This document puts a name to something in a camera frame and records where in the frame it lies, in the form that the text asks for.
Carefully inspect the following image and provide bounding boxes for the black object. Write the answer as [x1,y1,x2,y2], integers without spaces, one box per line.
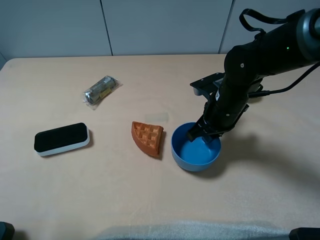
[289,227,320,240]
[0,221,15,240]

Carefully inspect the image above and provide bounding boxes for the blue plastic bowl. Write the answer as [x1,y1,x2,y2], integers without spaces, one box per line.
[170,122,221,172]

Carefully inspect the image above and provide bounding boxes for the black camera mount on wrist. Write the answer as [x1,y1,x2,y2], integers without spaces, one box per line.
[190,72,225,98]

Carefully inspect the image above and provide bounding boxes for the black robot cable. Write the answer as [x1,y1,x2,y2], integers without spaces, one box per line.
[239,8,320,98]

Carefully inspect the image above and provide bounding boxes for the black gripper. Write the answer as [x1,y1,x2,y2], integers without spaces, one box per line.
[187,92,249,147]

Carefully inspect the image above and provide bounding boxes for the black object bottom left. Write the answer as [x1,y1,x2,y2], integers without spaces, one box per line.
[0,221,15,240]

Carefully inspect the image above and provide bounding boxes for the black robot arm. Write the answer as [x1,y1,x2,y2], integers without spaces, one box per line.
[186,8,320,142]

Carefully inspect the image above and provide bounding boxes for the orange waffle wedge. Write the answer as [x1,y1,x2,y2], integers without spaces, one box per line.
[131,121,164,158]

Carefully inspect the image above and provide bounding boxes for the grey cloth at bottom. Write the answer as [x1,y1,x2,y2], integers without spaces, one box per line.
[95,221,290,240]

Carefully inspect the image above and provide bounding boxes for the plastic wrapped snack roll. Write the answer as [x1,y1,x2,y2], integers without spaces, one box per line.
[83,75,123,110]

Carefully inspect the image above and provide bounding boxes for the black object bottom right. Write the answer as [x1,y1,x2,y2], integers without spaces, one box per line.
[289,227,320,240]

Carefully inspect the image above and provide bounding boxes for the black and white eraser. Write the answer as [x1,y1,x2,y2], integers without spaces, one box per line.
[34,122,91,157]

